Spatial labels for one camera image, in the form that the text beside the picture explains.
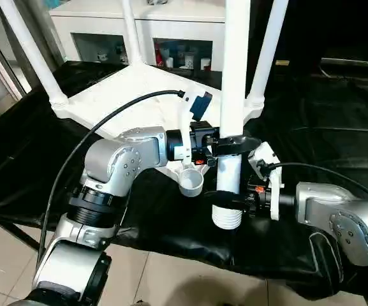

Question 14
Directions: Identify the white plastic table leg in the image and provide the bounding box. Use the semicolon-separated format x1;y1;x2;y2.
211;0;252;230
246;0;290;108
0;0;68;108
119;0;144;65

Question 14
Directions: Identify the white plastic table top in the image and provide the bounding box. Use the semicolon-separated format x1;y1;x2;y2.
50;60;264;198

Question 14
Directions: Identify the black mat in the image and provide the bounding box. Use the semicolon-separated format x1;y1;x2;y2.
0;59;368;302

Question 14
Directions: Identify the white cabinet with glass doors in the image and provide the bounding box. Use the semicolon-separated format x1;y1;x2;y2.
49;0;229;70

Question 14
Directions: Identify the long black bar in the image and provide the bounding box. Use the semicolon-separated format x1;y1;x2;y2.
320;57;368;68

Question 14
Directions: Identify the grey curtain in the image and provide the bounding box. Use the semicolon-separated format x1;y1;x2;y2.
11;0;66;75

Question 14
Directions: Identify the black work table leg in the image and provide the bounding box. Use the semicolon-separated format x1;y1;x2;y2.
0;219;41;251

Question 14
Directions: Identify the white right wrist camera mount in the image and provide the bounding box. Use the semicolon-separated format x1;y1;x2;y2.
247;142;283;221

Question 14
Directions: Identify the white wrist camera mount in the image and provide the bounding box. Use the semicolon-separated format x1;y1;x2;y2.
173;91;213;170
247;142;283;221

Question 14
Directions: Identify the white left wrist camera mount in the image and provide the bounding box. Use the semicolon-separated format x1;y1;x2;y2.
173;91;213;170

